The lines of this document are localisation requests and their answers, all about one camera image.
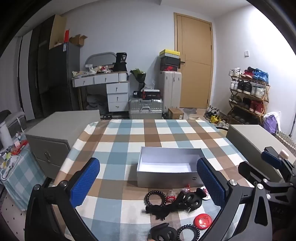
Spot small cardboard box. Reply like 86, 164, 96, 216
168, 108, 184, 120

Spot black fabric scrunchie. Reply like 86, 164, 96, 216
142, 204, 185, 220

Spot black gift bag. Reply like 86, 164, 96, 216
112, 52, 128, 72

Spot dark grey fridge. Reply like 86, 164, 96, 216
48, 42, 81, 112

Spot grey clothes heap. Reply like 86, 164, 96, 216
86, 94, 109, 111

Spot checked tablecloth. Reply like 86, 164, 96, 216
53, 119, 252, 241

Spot tall cardboard panel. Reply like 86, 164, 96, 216
49, 14, 67, 49

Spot dark wrapped flower bouquet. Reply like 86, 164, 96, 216
130, 68, 147, 92

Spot red round badge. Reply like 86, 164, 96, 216
193, 214, 212, 230

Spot desk clutter pile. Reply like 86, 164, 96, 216
72, 65, 114, 78

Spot black hair claw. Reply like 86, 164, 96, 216
148, 223, 177, 241
176, 188, 204, 212

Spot black bead bracelet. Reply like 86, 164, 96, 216
144, 190, 167, 207

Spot silver suitcase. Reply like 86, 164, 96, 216
129, 98, 164, 120

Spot open cardboard box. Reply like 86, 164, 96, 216
69, 34, 88, 47

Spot grey arched mirror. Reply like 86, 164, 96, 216
85, 52, 117, 68

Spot wooden shoe rack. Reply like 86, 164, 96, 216
227, 76, 270, 126

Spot black spiral hair tie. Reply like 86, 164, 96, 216
177, 224, 201, 241

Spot grey jewelry box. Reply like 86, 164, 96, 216
136, 146, 205, 189

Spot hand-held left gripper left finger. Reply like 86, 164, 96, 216
24, 158, 100, 241

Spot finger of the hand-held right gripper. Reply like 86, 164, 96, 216
261, 146, 296, 184
238, 161, 296, 201

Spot pile of loose shoes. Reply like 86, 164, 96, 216
203, 105, 230, 129

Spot grey cabinet with ring handle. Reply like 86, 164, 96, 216
25, 110, 101, 179

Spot dark wardrobe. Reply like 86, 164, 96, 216
17, 16, 55, 119

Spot yellow shoe box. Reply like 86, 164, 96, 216
159, 49, 181, 57

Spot rows of sneakers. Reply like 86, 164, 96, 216
228, 67, 269, 116

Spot plain grey cabinet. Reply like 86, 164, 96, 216
225, 124, 296, 183

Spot blue checked cloth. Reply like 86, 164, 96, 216
0, 146, 47, 212

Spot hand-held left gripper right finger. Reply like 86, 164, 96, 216
196, 157, 274, 241

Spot grey storage bag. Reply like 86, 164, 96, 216
0, 111, 27, 137

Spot white cylindrical appliance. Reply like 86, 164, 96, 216
0, 124, 13, 149

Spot black box with red stripe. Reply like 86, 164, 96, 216
142, 89, 161, 100

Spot black red shoe box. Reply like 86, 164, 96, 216
160, 63, 180, 71

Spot wicker basket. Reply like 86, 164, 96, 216
275, 131, 296, 151

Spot white desk with drawers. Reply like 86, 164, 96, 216
72, 71, 130, 113

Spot dark grey shoe box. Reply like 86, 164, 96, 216
160, 56, 181, 64

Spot white suitcase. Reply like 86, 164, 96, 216
159, 71, 182, 114

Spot purple bag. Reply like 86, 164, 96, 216
262, 112, 282, 136

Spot wooden door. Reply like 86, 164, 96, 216
174, 13, 213, 109

